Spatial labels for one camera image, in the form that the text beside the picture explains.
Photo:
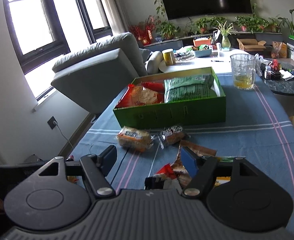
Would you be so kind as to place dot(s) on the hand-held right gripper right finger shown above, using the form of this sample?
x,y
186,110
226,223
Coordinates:
x,y
189,163

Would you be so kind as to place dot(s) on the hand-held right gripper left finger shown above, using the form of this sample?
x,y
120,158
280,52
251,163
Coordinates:
x,y
109,157

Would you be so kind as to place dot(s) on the brown snack packet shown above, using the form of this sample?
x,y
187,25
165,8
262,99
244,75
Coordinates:
x,y
204,151

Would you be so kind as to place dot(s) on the red black snack packet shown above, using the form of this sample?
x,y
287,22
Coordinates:
x,y
165,171

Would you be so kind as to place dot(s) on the green cardboard box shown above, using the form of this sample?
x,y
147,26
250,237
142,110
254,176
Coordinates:
x,y
174,112

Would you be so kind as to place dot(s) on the red yellow snack packet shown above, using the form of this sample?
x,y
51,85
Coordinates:
x,y
142,96

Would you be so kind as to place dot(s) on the green snack packet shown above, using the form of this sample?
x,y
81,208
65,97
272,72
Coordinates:
x,y
186,90

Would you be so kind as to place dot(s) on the orange red snack packet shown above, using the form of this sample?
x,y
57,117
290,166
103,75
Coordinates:
x,y
153,86

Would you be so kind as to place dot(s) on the orange bread packet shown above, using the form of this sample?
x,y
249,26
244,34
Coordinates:
x,y
134,137

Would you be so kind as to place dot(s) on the brown cookie packet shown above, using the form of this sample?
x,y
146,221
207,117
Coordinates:
x,y
171,135

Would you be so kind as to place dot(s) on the blue striped tablecloth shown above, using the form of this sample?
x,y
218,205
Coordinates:
x,y
249,135

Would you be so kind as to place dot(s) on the grey sofa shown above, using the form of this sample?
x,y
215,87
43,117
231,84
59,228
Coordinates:
x,y
94,75

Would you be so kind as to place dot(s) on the round white table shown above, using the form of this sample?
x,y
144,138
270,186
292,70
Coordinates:
x,y
206,61

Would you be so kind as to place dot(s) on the white cushion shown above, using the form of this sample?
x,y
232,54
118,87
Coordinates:
x,y
154,61

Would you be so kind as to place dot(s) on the gold can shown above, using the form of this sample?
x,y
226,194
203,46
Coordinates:
x,y
168,57

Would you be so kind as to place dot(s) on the glass mug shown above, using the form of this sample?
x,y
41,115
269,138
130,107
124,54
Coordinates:
x,y
241,65

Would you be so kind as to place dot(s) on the teal basket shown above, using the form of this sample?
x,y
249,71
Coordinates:
x,y
201,52

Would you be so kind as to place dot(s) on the grey television cabinet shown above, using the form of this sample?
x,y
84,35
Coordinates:
x,y
161,45

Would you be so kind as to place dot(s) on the orange box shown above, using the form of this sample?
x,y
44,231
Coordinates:
x,y
201,42

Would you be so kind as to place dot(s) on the dark round table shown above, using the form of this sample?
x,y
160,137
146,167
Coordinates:
x,y
286,86

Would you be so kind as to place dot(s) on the spider plant in vase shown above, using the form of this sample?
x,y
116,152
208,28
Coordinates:
x,y
225,42

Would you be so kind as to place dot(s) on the red flower decoration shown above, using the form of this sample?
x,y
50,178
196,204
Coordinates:
x,y
143,31

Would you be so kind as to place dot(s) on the open cardboard box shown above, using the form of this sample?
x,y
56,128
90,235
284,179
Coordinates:
x,y
250,46

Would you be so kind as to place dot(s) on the potted green plant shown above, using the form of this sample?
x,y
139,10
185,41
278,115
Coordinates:
x,y
168,30
250,22
208,23

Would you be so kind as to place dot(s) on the orange bag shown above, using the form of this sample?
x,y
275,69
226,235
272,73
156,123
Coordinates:
x,y
280,50

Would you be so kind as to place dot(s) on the beige curtain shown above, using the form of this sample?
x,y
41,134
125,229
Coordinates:
x,y
112,5

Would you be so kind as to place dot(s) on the dark framed window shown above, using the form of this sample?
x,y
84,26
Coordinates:
x,y
29,17

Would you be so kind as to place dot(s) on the trailing vine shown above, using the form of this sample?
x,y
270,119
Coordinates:
x,y
159,2

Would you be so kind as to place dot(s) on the black wall socket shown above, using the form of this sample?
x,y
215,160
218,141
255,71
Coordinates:
x,y
52,123

